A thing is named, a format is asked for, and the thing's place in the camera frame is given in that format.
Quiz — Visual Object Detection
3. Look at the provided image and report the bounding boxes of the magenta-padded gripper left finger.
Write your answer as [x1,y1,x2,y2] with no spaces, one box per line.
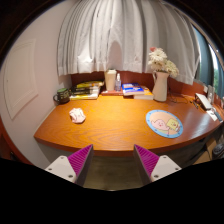
[44,143,95,187]

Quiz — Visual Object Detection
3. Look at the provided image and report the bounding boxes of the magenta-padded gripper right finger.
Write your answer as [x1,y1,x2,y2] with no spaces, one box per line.
[133,144,183,186]

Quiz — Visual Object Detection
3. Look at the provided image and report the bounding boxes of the pink computer mouse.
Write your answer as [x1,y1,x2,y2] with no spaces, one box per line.
[68,107,87,125]

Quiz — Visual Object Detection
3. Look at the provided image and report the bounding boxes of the round blue cartoon mouse pad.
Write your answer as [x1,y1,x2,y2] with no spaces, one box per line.
[145,109,184,139]

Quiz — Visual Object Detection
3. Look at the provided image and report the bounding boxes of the dark green mug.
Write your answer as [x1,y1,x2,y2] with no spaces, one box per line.
[52,87,71,105]

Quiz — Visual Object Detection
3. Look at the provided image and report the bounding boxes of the white paper card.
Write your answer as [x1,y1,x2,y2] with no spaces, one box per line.
[206,109,219,122]

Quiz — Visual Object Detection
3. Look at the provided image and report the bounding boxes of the orange book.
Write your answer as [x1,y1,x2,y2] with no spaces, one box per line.
[133,85,155,101]

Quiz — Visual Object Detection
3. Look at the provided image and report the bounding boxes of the yellow and white book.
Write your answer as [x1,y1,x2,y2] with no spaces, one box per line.
[69,93,100,101]

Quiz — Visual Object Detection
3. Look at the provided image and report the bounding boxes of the dark book with white pages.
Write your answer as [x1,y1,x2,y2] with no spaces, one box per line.
[69,89,100,97]
[69,85,101,93]

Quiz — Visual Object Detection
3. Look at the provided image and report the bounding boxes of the white ceramic vase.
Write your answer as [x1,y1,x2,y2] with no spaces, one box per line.
[151,70,170,103]

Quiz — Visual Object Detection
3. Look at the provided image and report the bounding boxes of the blue book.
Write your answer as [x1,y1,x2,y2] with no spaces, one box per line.
[121,82,146,97]

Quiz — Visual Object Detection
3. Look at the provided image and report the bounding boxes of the black and yellow book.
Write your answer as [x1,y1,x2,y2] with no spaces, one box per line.
[70,80,105,90]

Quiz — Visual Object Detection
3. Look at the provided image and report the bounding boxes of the red book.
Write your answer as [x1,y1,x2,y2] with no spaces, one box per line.
[100,89,124,97]

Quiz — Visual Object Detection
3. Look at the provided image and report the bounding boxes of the clear spray bottle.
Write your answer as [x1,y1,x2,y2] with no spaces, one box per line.
[114,72,122,92]

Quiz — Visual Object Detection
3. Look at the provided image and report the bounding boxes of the cream tumbler with lid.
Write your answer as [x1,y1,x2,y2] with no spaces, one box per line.
[104,68,118,92]

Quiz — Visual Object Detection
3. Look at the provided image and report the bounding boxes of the white flower bouquet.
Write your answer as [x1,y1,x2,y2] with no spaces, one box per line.
[147,46,180,79]

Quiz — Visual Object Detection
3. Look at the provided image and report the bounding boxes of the window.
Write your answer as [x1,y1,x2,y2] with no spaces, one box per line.
[193,26,224,99]

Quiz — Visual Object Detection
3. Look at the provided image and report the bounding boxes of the white curtain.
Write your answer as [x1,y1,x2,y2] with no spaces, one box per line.
[56,0,201,86]

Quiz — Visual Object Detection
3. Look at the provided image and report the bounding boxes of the black cable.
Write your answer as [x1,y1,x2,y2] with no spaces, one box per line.
[166,86,192,105]

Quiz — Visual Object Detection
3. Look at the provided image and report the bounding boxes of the white wall panel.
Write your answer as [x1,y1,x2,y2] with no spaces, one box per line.
[3,39,39,120]

